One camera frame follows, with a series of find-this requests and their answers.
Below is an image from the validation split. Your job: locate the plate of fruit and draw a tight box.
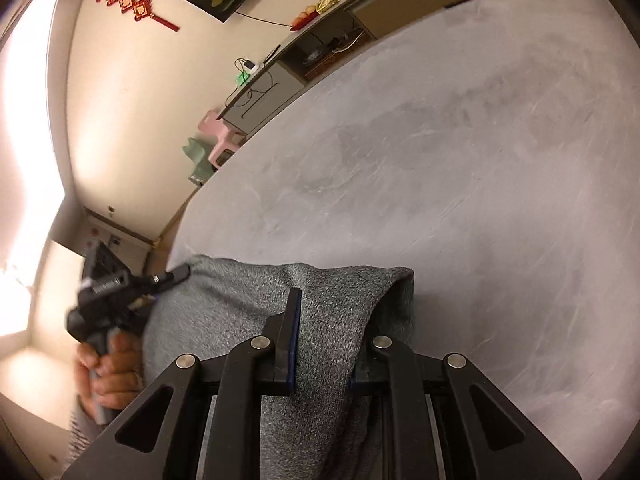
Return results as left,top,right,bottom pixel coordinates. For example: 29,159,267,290
291,6,321,30

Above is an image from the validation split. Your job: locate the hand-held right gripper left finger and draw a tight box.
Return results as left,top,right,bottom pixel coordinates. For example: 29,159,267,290
60,287,303,480

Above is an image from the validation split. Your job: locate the black wall cable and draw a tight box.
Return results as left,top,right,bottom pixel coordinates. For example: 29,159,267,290
235,10,293,28

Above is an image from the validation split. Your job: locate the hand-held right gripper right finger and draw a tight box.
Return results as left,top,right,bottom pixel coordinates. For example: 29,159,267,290
350,335,581,480

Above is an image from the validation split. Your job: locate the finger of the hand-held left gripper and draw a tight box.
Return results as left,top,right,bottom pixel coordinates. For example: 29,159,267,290
150,264,192,288

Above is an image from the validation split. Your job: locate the grey knit sweater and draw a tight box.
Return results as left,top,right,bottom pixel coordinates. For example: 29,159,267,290
142,255,416,480

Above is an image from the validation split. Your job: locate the person's left forearm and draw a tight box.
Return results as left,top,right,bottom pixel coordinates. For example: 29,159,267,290
62,395,103,473

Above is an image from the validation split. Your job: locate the green child chair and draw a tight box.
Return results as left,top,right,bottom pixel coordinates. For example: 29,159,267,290
182,137,218,186

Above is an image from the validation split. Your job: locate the person's left hand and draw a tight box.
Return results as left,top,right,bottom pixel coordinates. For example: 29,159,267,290
75,332,146,418

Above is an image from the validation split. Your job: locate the pink child chair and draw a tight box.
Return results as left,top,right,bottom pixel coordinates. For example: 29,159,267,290
198,109,247,171

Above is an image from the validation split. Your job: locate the red knot wall ornament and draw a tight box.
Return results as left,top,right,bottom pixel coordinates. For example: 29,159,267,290
91,0,180,32

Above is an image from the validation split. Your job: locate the grey TV cabinet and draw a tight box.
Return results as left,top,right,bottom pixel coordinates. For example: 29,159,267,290
220,0,548,133

